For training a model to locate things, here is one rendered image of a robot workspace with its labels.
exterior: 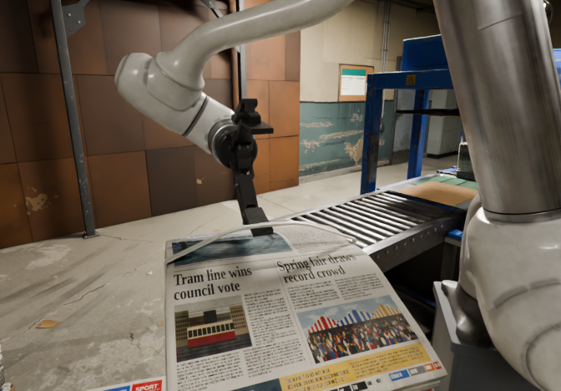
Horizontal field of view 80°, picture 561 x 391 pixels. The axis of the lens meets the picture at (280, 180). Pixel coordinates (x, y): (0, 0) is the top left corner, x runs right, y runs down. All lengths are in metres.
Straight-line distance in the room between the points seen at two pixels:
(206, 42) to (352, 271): 0.46
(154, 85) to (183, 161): 3.59
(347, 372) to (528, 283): 0.22
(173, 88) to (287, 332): 0.47
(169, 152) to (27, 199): 1.44
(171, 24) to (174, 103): 3.57
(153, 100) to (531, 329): 0.65
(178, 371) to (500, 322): 0.35
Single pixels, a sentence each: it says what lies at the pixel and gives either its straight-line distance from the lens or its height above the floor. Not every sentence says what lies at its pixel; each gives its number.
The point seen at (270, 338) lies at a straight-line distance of 0.40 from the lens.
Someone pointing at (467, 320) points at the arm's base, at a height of 1.02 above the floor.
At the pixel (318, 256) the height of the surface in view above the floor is 1.19.
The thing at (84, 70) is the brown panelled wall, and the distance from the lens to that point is 3.94.
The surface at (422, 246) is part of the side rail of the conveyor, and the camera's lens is 1.76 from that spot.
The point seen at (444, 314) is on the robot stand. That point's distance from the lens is 0.77.
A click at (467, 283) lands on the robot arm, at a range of 0.73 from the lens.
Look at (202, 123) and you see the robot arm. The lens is 0.70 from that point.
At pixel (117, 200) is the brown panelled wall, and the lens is 4.12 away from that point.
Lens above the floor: 1.42
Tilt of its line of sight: 14 degrees down
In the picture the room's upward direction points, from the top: straight up
